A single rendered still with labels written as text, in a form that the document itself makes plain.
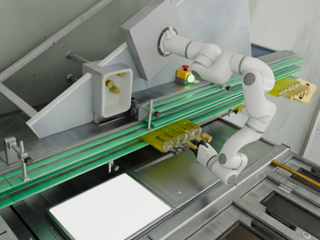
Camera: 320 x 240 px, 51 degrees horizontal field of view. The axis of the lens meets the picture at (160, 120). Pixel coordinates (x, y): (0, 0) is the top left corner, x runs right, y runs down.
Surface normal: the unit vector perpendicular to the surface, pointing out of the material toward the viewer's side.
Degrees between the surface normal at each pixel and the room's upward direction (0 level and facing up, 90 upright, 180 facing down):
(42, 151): 90
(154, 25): 2
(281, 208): 90
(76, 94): 0
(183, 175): 90
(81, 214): 90
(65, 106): 0
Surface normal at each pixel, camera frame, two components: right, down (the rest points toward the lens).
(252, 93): -0.58, -0.07
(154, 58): 0.73, 0.38
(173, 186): 0.11, -0.88
